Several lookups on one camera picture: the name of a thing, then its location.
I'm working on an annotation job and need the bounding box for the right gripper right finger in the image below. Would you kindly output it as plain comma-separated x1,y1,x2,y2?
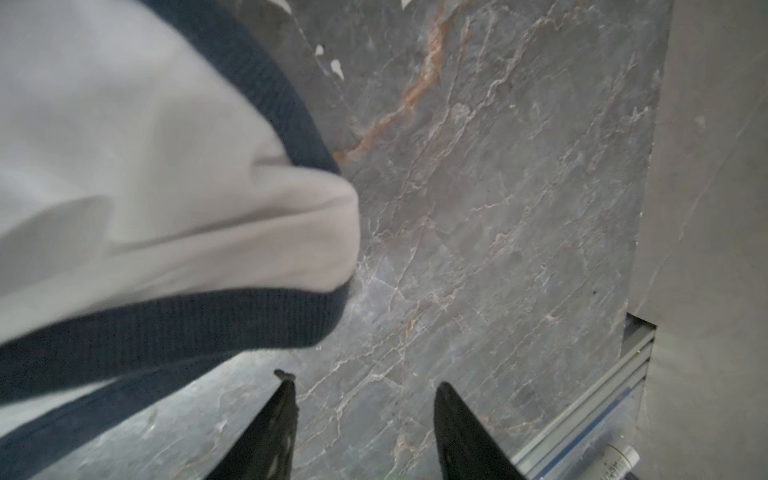
433,382,525,480

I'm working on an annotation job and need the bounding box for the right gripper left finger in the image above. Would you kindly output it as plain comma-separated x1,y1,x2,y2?
205,369,299,480

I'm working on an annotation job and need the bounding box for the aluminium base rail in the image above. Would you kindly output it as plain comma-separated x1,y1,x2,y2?
511,314,656,479

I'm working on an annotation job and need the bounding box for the white navy tank top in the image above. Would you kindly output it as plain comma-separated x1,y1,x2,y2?
1,1,360,479

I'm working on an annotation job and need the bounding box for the white bottle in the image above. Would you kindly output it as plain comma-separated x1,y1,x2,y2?
579,444,640,480

